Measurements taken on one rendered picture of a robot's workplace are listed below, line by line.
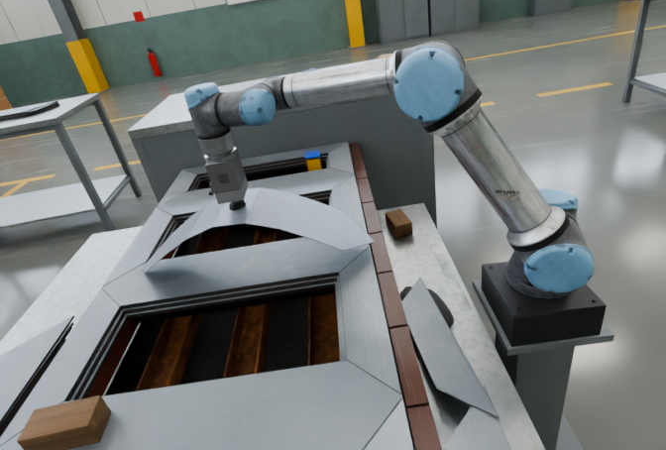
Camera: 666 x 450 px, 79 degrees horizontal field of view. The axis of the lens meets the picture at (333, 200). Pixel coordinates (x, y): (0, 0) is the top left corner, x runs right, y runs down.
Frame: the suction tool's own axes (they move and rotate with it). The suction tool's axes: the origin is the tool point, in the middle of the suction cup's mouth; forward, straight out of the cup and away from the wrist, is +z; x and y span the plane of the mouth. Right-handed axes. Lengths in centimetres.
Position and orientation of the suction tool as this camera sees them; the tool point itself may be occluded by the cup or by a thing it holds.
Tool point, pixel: (239, 210)
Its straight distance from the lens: 106.3
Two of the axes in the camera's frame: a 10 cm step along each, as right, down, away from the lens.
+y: 0.6, 4.8, -8.8
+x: 9.8, -1.7, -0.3
